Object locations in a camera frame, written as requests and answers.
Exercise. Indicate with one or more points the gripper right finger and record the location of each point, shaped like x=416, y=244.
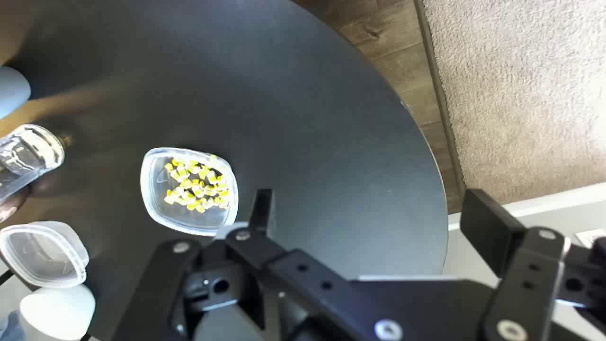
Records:
x=525, y=284

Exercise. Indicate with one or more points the clear glass jar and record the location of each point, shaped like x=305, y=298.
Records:
x=28, y=154

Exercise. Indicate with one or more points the clear plastic container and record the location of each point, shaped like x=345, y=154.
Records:
x=158, y=199

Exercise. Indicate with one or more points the white cup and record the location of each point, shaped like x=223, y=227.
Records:
x=57, y=312

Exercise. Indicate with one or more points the person's hand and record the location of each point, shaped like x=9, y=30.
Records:
x=10, y=204

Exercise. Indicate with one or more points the clear plastic lid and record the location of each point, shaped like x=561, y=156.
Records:
x=42, y=255

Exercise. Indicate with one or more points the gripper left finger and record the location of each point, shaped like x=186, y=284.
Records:
x=251, y=251

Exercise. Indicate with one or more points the heap of yellow candy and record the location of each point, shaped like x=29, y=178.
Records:
x=196, y=184

